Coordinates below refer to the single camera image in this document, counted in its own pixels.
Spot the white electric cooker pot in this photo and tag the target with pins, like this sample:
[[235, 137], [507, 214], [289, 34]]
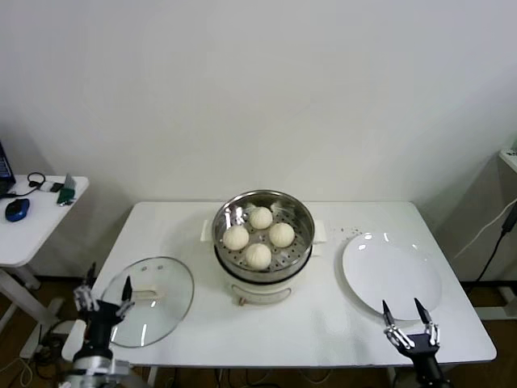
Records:
[[258, 293]]

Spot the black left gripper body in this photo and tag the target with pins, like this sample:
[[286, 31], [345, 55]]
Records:
[[103, 315]]

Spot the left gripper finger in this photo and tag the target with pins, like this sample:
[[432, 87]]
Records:
[[128, 291], [87, 295]]

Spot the small black device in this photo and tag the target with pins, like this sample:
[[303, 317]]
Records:
[[56, 186]]

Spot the large white plate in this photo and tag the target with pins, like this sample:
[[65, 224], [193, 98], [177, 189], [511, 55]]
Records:
[[387, 275]]

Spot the floor power strip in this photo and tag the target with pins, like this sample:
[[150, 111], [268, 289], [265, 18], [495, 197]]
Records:
[[51, 340]]

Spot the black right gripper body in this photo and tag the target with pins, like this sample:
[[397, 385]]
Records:
[[424, 351]]

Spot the dark laptop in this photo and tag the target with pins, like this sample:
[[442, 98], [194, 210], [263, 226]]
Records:
[[4, 174]]

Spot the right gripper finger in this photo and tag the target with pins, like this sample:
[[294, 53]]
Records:
[[389, 323], [428, 323]]

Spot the small white adapter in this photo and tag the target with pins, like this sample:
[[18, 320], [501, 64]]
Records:
[[47, 186]]

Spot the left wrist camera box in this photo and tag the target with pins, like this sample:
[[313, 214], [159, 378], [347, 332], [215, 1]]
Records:
[[73, 339]]

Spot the blue computer mouse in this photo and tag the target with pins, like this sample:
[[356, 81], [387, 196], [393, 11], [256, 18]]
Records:
[[17, 209]]

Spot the scattered dark crumbs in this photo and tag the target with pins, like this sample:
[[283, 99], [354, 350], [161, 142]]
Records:
[[355, 230]]

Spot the perforated steel steamer basket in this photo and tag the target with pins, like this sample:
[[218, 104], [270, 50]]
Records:
[[301, 242]]

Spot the round glass lid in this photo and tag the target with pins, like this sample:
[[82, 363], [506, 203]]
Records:
[[169, 275]]

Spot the white steamed baozi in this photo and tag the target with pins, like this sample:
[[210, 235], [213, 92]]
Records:
[[236, 237], [260, 217], [281, 235], [257, 255]]

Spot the green circuit board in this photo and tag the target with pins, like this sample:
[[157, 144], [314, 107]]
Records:
[[66, 190]]

